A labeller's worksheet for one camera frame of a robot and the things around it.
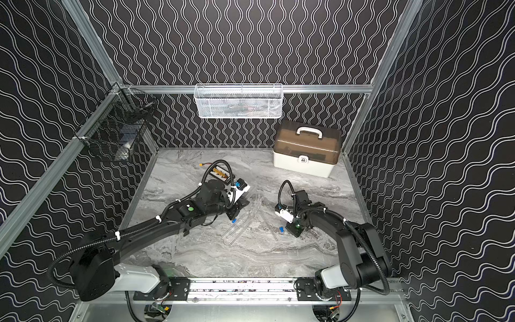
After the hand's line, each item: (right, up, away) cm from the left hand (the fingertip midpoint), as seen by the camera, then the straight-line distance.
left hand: (247, 197), depth 78 cm
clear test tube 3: (+11, -17, +10) cm, 23 cm away
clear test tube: (-4, -13, +14) cm, 20 cm away
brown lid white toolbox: (+27, +21, +17) cm, 38 cm away
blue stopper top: (+15, -16, +12) cm, 25 cm away
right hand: (+20, -14, +13) cm, 28 cm away
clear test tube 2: (-2, -15, +12) cm, 20 cm away
